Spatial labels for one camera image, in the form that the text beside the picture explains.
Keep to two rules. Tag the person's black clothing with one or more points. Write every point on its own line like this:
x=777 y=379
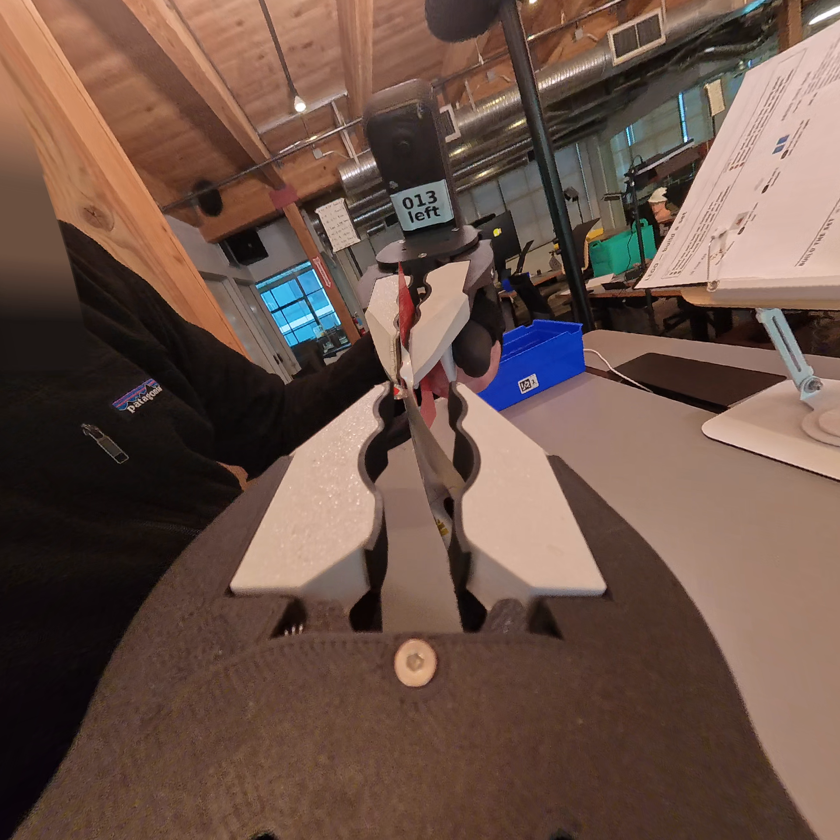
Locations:
x=65 y=525

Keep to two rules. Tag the person's left forearm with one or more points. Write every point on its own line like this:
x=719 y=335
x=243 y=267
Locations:
x=262 y=407

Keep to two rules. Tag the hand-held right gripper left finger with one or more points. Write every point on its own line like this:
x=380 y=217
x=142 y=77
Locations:
x=302 y=525

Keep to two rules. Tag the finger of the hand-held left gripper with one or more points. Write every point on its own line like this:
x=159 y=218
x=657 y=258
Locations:
x=443 y=315
x=384 y=308

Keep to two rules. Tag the paned window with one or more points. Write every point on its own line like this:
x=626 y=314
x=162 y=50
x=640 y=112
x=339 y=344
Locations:
x=298 y=308

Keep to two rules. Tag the black wall screen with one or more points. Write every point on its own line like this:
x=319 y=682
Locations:
x=502 y=239

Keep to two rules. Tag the white paper chart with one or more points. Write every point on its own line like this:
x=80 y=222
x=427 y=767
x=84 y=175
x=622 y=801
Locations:
x=338 y=225

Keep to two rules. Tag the silver air duct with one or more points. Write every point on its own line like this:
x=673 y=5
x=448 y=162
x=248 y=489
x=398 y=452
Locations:
x=525 y=98

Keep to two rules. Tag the person's left hand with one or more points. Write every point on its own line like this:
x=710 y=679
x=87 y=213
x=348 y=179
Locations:
x=485 y=380

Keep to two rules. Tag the blue plastic bin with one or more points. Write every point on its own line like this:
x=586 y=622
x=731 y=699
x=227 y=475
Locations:
x=538 y=361

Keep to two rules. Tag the black desk mat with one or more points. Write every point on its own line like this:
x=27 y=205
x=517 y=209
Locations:
x=702 y=380

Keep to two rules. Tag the black wall speaker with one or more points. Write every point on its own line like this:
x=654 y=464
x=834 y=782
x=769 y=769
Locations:
x=246 y=248

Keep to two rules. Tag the red arrow sign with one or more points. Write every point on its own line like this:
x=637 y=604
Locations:
x=322 y=272

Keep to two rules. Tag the red fire extinguisher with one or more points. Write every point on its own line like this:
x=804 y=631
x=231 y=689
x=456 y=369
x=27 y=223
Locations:
x=358 y=325

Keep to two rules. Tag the printed instruction sheet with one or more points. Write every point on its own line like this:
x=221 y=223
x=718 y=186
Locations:
x=754 y=197

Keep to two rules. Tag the printed plastic toy bag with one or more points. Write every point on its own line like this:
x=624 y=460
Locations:
x=430 y=459

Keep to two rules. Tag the green tote bag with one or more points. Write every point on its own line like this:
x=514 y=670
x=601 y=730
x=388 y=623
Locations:
x=620 y=253

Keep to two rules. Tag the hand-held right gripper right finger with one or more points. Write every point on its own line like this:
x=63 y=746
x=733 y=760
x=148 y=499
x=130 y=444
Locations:
x=535 y=525

